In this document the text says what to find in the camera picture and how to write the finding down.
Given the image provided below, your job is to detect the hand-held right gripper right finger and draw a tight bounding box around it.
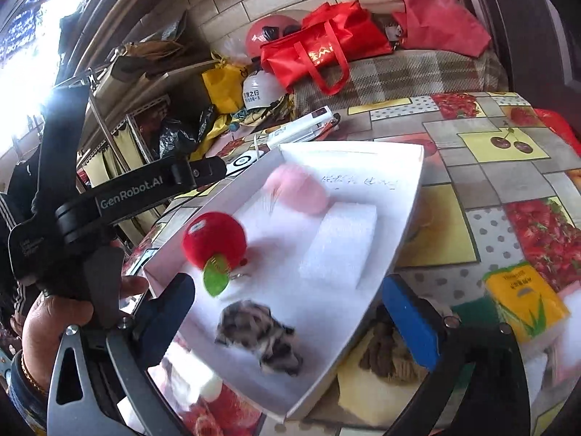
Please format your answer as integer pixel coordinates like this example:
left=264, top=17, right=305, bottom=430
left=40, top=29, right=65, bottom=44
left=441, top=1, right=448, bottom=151
left=380, top=275, right=532, bottom=436

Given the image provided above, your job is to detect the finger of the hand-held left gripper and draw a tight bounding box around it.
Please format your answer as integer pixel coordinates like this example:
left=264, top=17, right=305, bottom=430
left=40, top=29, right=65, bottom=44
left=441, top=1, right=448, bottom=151
left=170, top=155, right=226, bottom=188

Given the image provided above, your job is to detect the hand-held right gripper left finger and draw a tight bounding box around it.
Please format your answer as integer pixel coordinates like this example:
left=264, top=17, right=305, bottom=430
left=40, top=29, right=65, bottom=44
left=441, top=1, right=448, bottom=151
left=48, top=272, right=214, bottom=436

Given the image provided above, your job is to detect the knotted purple-blue cloth rope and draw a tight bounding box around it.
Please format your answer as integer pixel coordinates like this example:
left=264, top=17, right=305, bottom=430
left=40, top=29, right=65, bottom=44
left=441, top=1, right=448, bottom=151
left=358, top=304, right=430, bottom=382

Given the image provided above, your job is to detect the white tray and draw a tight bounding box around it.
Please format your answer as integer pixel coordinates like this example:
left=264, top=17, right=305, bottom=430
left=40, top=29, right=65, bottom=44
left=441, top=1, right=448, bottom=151
left=143, top=141, right=425, bottom=422

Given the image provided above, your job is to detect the yellow sponge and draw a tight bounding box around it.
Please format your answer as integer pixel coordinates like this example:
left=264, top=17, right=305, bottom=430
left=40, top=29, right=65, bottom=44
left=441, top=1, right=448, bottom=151
left=337, top=327, right=455, bottom=428

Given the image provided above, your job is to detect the person's left hand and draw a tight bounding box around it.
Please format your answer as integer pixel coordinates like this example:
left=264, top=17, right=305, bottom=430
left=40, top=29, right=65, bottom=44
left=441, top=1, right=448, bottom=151
left=20, top=275, right=150, bottom=391

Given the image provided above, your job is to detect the white round charger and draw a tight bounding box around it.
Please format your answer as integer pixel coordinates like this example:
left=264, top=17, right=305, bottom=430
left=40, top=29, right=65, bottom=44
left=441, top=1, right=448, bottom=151
left=224, top=152, right=264, bottom=175

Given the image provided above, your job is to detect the black plastic bag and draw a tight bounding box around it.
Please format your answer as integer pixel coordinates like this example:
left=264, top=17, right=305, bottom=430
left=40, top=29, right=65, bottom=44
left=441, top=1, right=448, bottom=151
left=157, top=106, right=216, bottom=160

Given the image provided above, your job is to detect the red apple plush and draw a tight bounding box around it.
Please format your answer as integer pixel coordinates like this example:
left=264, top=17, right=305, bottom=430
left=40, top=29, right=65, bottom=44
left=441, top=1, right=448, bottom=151
left=182, top=211, right=249, bottom=298

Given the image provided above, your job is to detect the metal shelf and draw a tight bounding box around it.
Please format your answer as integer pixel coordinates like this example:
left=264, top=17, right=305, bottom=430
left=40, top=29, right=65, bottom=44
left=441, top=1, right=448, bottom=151
left=86, top=32, right=219, bottom=191

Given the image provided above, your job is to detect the yellow bag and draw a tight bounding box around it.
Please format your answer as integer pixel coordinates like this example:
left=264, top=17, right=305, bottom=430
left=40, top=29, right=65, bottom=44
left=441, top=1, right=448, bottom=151
left=202, top=54, right=248, bottom=114

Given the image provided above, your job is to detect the grey striped plush toy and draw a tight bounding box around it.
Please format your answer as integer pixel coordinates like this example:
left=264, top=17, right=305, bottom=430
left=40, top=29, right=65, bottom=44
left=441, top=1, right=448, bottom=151
left=214, top=299, right=305, bottom=377

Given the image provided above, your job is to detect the pink plush ball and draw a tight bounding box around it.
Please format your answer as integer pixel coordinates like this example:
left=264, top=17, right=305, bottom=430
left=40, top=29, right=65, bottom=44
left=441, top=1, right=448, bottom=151
left=263, top=163, right=330, bottom=216

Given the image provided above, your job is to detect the white foam block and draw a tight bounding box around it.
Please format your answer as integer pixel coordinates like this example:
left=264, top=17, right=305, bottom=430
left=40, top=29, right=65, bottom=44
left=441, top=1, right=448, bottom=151
left=297, top=202, right=379, bottom=289

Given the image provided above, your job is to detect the white plastic bottle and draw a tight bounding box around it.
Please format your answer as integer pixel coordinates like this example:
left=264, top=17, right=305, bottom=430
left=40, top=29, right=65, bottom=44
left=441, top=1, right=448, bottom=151
left=241, top=70, right=289, bottom=110

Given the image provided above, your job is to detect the white flat package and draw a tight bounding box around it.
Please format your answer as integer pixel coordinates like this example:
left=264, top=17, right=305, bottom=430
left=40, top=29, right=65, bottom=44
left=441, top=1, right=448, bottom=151
left=265, top=105, right=341, bottom=150

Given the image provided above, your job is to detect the yellow orange juice box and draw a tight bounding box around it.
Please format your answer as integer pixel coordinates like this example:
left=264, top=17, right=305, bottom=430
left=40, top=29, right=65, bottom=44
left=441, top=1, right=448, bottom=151
left=482, top=261, right=572, bottom=345

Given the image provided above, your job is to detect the brown paper bag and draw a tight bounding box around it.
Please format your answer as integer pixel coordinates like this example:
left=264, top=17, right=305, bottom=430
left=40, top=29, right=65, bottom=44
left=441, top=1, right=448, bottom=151
left=113, top=9, right=214, bottom=82

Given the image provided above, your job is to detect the red helmet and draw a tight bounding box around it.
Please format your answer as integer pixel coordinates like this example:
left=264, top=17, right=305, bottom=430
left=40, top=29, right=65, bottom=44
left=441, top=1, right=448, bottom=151
left=245, top=15, right=304, bottom=60

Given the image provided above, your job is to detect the person's black striped jacket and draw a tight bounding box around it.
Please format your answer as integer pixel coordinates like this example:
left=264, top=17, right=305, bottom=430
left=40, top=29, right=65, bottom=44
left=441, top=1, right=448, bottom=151
left=0, top=159, right=46, bottom=341

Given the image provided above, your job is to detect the white foam sheet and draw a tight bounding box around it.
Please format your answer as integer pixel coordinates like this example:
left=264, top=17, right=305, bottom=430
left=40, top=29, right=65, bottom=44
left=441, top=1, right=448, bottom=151
left=522, top=282, right=581, bottom=387

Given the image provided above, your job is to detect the shiny red tote bag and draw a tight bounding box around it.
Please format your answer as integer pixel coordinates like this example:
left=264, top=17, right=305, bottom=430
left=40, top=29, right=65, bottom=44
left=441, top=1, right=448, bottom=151
left=260, top=1, right=395, bottom=96

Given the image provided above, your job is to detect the plaid sofa cover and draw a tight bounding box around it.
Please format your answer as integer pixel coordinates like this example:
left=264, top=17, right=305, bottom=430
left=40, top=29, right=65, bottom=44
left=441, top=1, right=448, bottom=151
left=290, top=48, right=509, bottom=121

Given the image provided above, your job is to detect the red flat packet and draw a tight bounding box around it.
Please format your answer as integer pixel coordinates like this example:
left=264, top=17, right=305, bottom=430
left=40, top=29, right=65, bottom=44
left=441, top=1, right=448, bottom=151
left=533, top=108, right=581, bottom=155

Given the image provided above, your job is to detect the gold bracelet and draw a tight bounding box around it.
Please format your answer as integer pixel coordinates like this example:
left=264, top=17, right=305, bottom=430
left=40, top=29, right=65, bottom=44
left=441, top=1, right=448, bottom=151
left=20, top=350, right=48, bottom=396

